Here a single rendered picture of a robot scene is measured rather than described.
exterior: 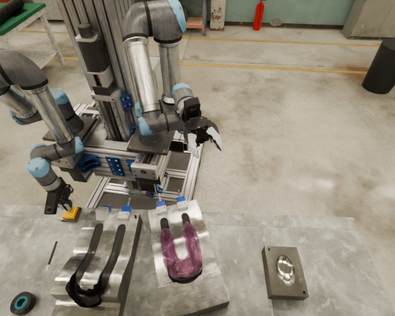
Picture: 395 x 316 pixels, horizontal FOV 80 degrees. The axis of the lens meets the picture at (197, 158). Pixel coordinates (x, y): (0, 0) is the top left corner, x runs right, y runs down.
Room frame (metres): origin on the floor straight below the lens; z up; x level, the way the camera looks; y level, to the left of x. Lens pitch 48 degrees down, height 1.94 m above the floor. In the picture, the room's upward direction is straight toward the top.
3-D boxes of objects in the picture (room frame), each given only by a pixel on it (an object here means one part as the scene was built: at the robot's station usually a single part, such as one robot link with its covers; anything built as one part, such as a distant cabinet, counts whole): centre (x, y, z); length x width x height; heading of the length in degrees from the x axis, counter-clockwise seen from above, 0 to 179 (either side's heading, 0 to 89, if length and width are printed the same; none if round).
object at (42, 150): (0.73, 0.70, 1.15); 0.11 x 0.11 x 0.08; 28
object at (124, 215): (0.59, 0.35, 0.89); 0.13 x 0.05 x 0.05; 178
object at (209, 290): (0.40, 0.07, 0.86); 0.50 x 0.26 x 0.11; 15
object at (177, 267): (0.40, 0.07, 0.90); 0.26 x 0.18 x 0.08; 15
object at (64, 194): (0.64, 0.67, 0.99); 0.09 x 0.08 x 0.12; 178
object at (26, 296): (0.20, 0.72, 0.82); 0.08 x 0.08 x 0.04
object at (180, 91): (0.75, 0.05, 1.43); 0.11 x 0.08 x 0.09; 16
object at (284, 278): (0.31, -0.38, 0.84); 0.20 x 0.15 x 0.07; 178
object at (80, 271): (0.34, 0.42, 0.92); 0.35 x 0.16 x 0.09; 178
